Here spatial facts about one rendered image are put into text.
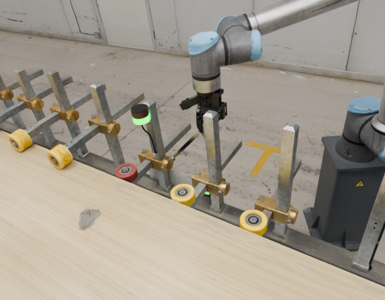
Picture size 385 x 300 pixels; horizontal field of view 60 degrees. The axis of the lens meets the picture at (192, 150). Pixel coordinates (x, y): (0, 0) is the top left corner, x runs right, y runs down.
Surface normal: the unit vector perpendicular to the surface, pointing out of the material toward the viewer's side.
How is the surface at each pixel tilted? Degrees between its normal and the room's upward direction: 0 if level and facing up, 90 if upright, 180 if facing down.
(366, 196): 90
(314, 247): 0
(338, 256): 0
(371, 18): 90
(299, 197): 0
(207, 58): 90
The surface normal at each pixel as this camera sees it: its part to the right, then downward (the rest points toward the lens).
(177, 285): -0.11, -0.78
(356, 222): -0.01, 0.62
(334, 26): -0.51, 0.57
